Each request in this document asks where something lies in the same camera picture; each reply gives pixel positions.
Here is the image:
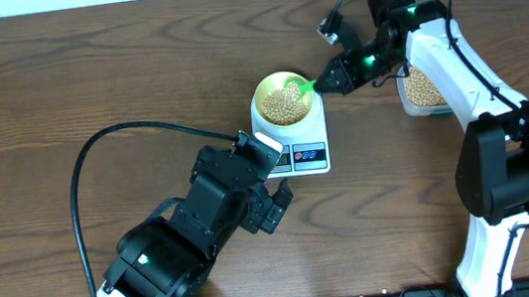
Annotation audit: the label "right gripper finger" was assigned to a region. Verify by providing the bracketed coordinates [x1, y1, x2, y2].
[314, 59, 338, 85]
[314, 77, 351, 94]

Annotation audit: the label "green plastic measuring scoop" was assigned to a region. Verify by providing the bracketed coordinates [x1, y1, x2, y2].
[284, 77, 315, 101]

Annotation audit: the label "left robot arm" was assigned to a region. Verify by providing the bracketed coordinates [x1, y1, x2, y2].
[96, 134, 293, 297]

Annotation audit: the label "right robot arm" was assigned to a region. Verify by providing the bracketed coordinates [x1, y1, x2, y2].
[314, 0, 529, 297]

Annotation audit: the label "soybeans in yellow bowl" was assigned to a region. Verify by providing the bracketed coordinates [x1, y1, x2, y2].
[261, 80, 309, 126]

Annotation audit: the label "yellow bowl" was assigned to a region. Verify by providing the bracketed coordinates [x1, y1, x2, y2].
[254, 72, 315, 126]

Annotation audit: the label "white digital kitchen scale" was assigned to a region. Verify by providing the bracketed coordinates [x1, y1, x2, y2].
[251, 83, 331, 179]

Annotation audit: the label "clear container of soybeans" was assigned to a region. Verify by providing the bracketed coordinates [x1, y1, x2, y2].
[397, 64, 453, 117]

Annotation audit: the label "left black cable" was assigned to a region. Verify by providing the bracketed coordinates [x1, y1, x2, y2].
[60, 109, 258, 297]

